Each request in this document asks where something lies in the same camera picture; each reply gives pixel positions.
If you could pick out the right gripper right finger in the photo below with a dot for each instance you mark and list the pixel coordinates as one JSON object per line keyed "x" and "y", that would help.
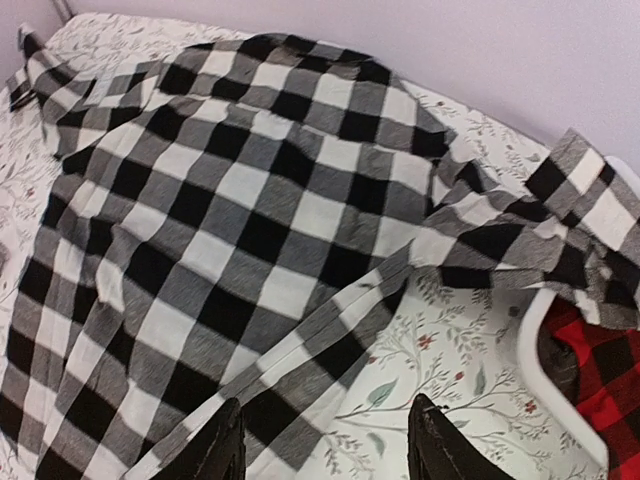
{"x": 438, "y": 451}

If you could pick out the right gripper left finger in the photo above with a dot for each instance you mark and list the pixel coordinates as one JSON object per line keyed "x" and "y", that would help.
{"x": 217, "y": 452}

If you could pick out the black white plaid shirt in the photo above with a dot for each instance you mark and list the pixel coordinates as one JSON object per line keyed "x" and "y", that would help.
{"x": 240, "y": 220}

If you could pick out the white plastic laundry basket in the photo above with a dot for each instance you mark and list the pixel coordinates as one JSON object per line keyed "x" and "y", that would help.
{"x": 545, "y": 366}

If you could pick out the red black plaid shirt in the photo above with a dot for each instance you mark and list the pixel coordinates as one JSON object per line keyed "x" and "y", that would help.
{"x": 604, "y": 372}

